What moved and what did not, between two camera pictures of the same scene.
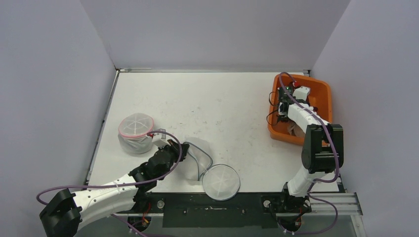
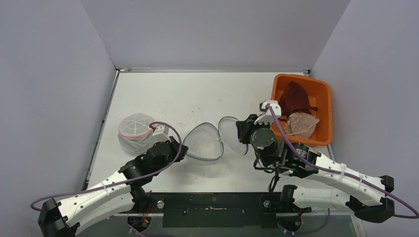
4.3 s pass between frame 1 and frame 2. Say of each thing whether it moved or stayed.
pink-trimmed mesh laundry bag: stayed
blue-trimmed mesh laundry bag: moved
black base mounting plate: stayed
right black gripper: moved
